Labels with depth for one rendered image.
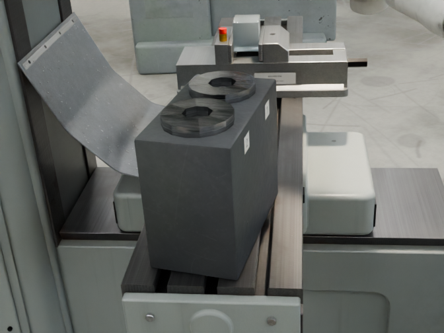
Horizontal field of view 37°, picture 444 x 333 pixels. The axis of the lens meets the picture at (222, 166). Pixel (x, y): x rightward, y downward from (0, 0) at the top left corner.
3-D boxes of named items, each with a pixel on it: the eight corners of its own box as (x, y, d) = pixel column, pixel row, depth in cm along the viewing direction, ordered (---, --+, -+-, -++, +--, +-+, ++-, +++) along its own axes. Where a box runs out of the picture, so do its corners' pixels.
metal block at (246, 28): (260, 41, 140) (259, 14, 137) (259, 51, 135) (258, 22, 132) (236, 42, 140) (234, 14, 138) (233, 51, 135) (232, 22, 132)
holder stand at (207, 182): (279, 193, 101) (277, 69, 92) (238, 282, 83) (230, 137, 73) (204, 185, 105) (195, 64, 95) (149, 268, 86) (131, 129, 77)
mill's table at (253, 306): (303, 40, 191) (303, 13, 187) (304, 350, 83) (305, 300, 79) (223, 42, 194) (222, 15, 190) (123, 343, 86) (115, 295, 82)
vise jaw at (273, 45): (289, 42, 143) (289, 24, 141) (288, 62, 132) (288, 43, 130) (261, 43, 143) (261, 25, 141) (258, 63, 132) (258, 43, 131)
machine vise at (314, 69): (343, 71, 146) (345, 21, 140) (348, 96, 133) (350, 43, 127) (187, 73, 150) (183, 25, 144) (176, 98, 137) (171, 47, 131)
